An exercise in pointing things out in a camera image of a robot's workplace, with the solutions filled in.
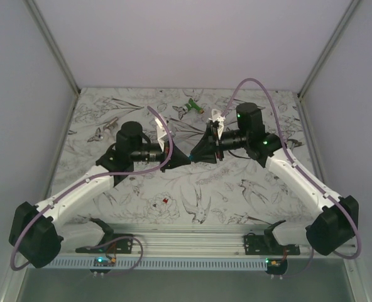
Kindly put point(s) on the left controller board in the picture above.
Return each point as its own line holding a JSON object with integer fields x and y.
{"x": 101, "y": 266}

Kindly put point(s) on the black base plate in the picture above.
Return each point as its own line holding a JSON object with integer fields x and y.
{"x": 120, "y": 244}
{"x": 266, "y": 245}

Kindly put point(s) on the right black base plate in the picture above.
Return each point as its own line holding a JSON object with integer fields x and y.
{"x": 266, "y": 245}

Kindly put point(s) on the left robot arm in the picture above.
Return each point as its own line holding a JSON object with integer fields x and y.
{"x": 40, "y": 232}

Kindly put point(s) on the silver white small tool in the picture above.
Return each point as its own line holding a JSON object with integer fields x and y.
{"x": 107, "y": 132}

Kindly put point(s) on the small hammer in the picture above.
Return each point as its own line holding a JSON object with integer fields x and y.
{"x": 293, "y": 143}

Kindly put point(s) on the right frame post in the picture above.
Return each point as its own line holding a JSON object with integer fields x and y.
{"x": 330, "y": 46}

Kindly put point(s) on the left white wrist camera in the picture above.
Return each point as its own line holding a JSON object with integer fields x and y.
{"x": 164, "y": 129}

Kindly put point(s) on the white slotted cable duct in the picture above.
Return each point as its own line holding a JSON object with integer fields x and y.
{"x": 156, "y": 263}

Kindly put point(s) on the floral patterned mat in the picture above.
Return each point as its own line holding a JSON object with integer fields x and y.
{"x": 235, "y": 190}

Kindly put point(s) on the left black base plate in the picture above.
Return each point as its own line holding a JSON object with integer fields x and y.
{"x": 120, "y": 244}

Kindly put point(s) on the left frame post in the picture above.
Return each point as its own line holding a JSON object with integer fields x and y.
{"x": 47, "y": 35}

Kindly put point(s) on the controller board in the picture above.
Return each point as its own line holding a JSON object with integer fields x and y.
{"x": 101, "y": 266}
{"x": 276, "y": 268}

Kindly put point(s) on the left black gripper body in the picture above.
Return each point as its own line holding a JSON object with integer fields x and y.
{"x": 167, "y": 166}

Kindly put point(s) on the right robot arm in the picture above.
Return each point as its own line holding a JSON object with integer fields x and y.
{"x": 335, "y": 219}

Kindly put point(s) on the right controller board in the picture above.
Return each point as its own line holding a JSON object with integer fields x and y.
{"x": 276, "y": 268}

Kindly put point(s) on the green toy tool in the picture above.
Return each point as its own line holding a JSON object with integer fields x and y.
{"x": 191, "y": 105}

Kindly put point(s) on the aluminium rail frame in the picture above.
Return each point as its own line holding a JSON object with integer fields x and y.
{"x": 189, "y": 240}

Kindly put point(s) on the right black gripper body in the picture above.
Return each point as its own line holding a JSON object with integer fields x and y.
{"x": 214, "y": 143}

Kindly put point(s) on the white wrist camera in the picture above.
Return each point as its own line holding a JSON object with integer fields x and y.
{"x": 217, "y": 117}
{"x": 164, "y": 129}

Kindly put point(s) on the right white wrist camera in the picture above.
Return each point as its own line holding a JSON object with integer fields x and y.
{"x": 217, "y": 117}

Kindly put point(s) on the frame post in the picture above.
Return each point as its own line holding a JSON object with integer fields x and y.
{"x": 330, "y": 46}
{"x": 47, "y": 35}

